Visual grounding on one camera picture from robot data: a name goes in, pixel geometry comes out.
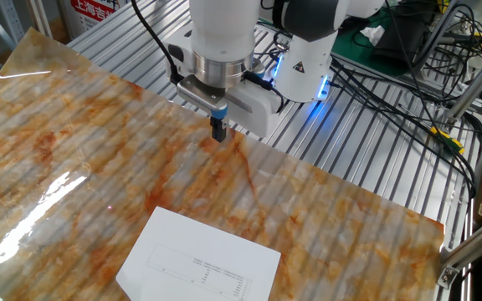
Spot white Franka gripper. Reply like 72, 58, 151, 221
164, 29, 285, 143

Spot white printed paper sheet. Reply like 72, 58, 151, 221
115, 206, 283, 301

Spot green mat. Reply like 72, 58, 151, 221
331, 8, 409, 79

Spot orange marble pattern mat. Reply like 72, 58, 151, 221
0, 27, 446, 301

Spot white board with red sign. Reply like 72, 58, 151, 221
61, 0, 130, 38

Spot crumpled white tissue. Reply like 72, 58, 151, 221
360, 24, 387, 46

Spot black device box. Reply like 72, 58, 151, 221
370, 12, 430, 70

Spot pale wooden slats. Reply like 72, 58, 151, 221
25, 0, 54, 38

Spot aluminium profile strut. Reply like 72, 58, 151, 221
436, 217, 482, 289
416, 0, 464, 76
445, 45, 482, 122

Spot silver camera with blue caps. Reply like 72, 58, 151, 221
176, 74, 230, 122

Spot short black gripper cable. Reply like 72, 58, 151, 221
244, 71, 286, 113

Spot long black camera cable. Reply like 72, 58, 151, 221
130, 0, 183, 84

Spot black cable bundle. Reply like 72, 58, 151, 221
328, 0, 482, 200

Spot yellow handled screwdriver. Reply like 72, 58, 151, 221
397, 103, 466, 155

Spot grey perforated metal post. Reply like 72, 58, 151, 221
0, 0, 27, 45

